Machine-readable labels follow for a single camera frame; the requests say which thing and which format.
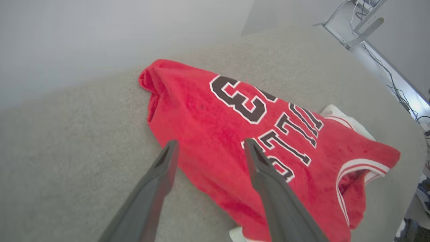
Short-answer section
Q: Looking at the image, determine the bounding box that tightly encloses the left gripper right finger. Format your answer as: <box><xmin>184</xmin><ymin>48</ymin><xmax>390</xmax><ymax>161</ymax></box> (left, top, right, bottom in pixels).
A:
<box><xmin>244</xmin><ymin>138</ymin><xmax>330</xmax><ymax>242</ymax></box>

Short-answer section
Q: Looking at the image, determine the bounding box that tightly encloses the white desk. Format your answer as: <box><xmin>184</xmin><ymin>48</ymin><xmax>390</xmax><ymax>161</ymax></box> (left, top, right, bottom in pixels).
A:
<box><xmin>313</xmin><ymin>0</ymin><xmax>430</xmax><ymax>126</ymax></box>

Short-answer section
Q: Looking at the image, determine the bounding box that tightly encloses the grey fabric sofa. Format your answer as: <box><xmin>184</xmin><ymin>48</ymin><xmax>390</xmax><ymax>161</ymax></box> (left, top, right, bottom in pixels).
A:
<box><xmin>0</xmin><ymin>25</ymin><xmax>427</xmax><ymax>242</ymax></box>

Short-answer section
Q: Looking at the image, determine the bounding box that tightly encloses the black cable bundle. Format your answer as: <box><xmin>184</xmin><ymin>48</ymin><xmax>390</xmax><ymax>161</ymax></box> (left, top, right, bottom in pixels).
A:
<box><xmin>350</xmin><ymin>0</ymin><xmax>378</xmax><ymax>21</ymax></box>

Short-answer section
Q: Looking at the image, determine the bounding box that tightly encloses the dark patterned cloth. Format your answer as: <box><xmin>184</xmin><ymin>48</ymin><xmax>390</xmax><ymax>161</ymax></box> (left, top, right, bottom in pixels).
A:
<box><xmin>395</xmin><ymin>218</ymin><xmax>430</xmax><ymax>242</ymax></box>
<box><xmin>416</xmin><ymin>173</ymin><xmax>430</xmax><ymax>215</ymax></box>

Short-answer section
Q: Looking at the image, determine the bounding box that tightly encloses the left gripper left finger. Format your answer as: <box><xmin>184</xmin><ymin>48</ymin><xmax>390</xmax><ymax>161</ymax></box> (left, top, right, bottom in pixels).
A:
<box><xmin>97</xmin><ymin>139</ymin><xmax>179</xmax><ymax>242</ymax></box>

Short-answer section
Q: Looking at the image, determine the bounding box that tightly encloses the red Bulls basketball jersey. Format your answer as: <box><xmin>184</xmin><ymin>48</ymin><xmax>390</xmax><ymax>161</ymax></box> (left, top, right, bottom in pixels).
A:
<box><xmin>138</xmin><ymin>59</ymin><xmax>401</xmax><ymax>242</ymax></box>

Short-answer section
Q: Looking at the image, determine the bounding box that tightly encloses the long black cable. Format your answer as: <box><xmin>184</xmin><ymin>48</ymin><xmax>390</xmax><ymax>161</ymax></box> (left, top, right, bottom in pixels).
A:
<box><xmin>362</xmin><ymin>43</ymin><xmax>430</xmax><ymax>123</ymax></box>

